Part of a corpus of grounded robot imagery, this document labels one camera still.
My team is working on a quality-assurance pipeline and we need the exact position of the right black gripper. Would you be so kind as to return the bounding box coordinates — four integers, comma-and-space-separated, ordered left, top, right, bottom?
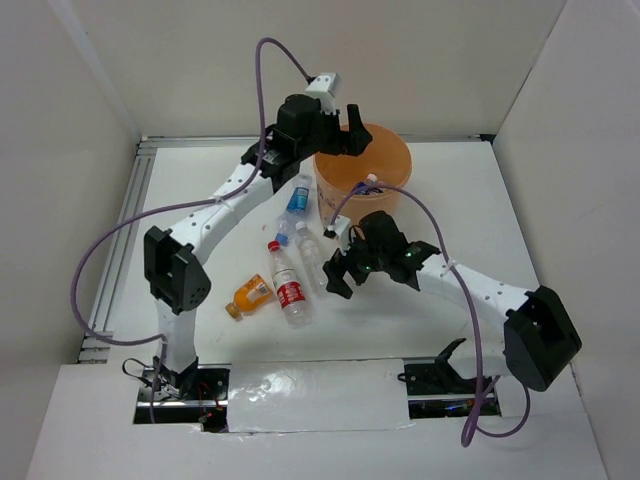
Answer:
323, 228, 388, 299

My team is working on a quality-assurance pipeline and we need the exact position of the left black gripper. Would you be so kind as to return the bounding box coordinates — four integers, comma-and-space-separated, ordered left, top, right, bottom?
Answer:
296, 103, 372, 160

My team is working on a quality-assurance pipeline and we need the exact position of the clear unlabeled plastic bottle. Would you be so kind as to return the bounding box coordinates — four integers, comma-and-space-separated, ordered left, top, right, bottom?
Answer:
295, 221, 327, 295

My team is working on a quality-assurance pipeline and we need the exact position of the orange juice bottle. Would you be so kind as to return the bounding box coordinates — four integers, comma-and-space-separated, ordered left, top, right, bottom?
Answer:
225, 274, 274, 320

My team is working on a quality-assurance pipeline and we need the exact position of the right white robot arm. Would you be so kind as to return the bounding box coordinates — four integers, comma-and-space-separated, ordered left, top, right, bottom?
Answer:
323, 211, 582, 392

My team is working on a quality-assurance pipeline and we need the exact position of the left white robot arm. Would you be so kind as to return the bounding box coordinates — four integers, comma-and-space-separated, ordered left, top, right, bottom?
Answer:
143, 94, 373, 399

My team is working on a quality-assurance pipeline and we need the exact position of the orange plastic bin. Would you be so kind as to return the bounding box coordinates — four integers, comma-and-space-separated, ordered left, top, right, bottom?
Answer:
313, 124, 412, 225

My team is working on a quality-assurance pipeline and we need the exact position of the blue label bottle in bin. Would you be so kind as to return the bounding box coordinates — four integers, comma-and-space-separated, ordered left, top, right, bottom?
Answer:
352, 173, 383, 196

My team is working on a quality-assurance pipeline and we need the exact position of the red label water bottle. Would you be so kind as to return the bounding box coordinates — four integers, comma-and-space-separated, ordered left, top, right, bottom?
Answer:
267, 240, 312, 328

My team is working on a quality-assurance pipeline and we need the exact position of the crushed blue label bottle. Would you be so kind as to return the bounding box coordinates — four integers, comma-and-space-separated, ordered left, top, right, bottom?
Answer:
275, 173, 312, 246

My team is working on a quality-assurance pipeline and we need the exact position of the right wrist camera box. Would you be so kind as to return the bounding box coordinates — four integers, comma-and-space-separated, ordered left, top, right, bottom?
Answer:
323, 215, 352, 245

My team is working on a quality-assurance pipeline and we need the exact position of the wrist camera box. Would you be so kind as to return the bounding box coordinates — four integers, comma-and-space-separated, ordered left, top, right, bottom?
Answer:
323, 215, 352, 245
304, 72, 341, 99

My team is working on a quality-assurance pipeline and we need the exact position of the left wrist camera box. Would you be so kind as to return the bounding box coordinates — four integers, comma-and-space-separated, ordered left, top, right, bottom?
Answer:
304, 72, 341, 99

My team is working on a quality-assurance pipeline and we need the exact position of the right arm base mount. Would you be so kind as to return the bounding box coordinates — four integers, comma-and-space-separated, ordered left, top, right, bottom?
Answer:
397, 339, 475, 420

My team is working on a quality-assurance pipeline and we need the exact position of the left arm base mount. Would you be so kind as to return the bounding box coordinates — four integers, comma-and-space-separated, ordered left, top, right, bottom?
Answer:
121, 358, 230, 433

